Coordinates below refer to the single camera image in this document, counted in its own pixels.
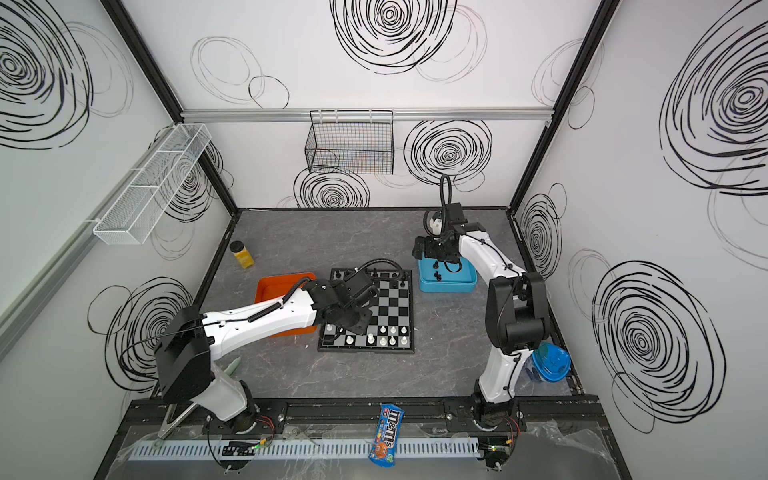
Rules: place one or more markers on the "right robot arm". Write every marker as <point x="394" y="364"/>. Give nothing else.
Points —
<point x="517" y="317"/>

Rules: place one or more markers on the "black wire basket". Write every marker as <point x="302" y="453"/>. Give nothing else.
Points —
<point x="356" y="141"/>

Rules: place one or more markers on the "white slotted cable duct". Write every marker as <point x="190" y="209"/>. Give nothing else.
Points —
<point x="334" y="449"/>

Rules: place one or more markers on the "white mesh wall shelf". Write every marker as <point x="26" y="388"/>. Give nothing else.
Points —
<point x="168" y="183"/>

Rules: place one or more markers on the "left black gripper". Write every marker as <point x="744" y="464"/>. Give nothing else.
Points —
<point x="349" y="312"/>

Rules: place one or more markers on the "blue lidded plastic container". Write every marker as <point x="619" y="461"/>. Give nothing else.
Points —
<point x="551" y="363"/>

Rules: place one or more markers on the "blue plastic tray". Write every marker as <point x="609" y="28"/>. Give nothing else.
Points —
<point x="439" y="277"/>

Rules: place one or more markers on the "black white chess board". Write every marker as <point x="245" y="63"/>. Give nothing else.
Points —
<point x="391" y="326"/>

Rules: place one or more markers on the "orange plastic tray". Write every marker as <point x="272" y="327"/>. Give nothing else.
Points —
<point x="269" y="288"/>

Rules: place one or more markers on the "yellow jar black lid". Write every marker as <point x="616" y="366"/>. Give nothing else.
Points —
<point x="241" y="254"/>

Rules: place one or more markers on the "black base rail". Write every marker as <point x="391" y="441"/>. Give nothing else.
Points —
<point x="455" y="414"/>

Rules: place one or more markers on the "M&M's candy bag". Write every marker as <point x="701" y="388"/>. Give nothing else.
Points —
<point x="384" y="446"/>

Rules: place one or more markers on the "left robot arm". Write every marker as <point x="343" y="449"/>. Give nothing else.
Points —
<point x="193" y="341"/>

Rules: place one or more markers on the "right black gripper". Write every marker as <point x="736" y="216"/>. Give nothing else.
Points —
<point x="432" y="252"/>

